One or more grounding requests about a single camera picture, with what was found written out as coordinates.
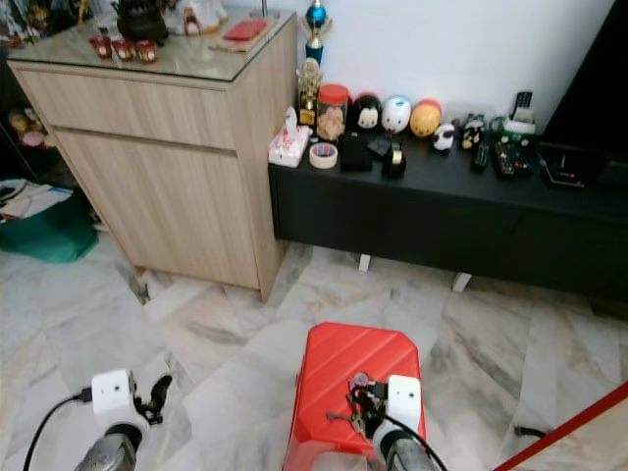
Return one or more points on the bunch of keys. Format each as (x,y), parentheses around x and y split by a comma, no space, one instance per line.
(353,417)

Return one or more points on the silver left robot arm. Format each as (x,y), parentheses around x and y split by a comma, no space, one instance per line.
(106,456)

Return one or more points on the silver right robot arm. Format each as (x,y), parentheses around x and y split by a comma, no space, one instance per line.
(407,456)

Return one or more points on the red plastic stool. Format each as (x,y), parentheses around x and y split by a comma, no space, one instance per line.
(353,353)

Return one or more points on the black low console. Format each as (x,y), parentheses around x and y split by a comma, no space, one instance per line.
(442,221)

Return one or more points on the green bag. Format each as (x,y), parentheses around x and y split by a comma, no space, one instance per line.
(49,235)

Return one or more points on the red-edged table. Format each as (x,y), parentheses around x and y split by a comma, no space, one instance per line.
(569,427)

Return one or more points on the light wooden cabinet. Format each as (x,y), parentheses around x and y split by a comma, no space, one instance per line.
(157,186)

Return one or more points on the white papers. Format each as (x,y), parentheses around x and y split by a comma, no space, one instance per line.
(34,199)

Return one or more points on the black tape dispenser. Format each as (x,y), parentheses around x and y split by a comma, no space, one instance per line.
(394,161)

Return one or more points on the black box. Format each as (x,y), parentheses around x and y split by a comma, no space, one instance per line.
(355,153)

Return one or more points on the white tape roll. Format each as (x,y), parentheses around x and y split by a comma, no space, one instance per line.
(323,155)

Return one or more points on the white pink tissue pack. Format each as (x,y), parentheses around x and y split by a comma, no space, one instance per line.
(288,145)

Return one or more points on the slim black remote control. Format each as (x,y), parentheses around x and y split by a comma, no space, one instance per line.
(480,157)

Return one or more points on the small panda figure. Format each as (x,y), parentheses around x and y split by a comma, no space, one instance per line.
(443,137)

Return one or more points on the black round plush toy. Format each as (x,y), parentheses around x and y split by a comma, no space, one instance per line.
(365,115)

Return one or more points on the wide black remote control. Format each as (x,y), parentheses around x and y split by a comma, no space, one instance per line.
(512,160)

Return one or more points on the red-lidded clear jar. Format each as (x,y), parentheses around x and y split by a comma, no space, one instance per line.
(332,113)

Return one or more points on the orange round plush toy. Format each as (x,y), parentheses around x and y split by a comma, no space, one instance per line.
(425,120)

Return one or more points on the white round plush toy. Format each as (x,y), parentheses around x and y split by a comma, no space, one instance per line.
(395,114)

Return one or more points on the black and white figure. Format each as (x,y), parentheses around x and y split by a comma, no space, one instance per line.
(472,131)

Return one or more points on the flat black device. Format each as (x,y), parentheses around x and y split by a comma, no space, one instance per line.
(564,167)

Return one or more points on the small gold trophy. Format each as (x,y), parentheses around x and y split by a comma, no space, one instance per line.
(309,90)

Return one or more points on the phone on white cradle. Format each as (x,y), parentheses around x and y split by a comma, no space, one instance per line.
(521,113)

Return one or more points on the small red cup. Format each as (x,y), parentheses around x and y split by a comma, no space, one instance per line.
(100,46)
(145,51)
(123,49)

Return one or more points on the wooden tray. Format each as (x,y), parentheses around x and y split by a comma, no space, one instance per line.
(234,44)

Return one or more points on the flat red box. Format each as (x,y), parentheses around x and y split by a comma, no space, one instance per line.
(244,29)

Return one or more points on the black teapot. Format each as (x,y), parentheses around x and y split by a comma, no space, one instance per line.
(140,20)

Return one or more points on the white figurine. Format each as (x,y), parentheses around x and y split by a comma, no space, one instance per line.
(196,15)

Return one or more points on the blue ball trophy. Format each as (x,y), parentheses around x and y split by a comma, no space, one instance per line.
(316,17)

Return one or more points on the black television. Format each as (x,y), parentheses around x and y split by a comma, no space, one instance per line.
(589,88)

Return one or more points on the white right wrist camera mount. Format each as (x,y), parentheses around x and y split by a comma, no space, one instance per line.
(403,400)

